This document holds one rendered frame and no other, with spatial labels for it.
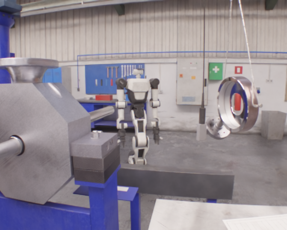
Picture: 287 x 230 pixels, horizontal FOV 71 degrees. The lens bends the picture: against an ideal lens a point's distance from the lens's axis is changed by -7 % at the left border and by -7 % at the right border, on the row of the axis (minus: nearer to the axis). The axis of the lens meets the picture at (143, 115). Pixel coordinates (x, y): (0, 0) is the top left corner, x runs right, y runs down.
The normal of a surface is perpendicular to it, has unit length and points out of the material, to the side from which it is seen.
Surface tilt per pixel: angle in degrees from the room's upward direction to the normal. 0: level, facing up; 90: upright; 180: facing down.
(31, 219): 90
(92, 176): 90
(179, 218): 0
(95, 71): 90
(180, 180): 90
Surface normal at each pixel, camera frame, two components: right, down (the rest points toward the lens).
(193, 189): -0.19, 0.15
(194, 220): 0.00, -0.99
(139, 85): 0.29, 0.15
